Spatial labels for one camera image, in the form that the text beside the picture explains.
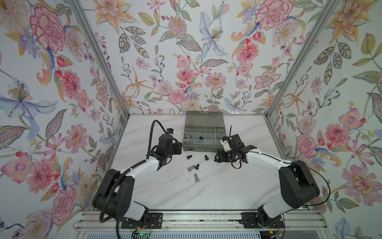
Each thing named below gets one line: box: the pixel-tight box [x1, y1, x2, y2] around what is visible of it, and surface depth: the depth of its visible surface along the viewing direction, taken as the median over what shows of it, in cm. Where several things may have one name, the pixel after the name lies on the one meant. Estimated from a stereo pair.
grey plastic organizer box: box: [183, 111, 227, 153], surface depth 108 cm
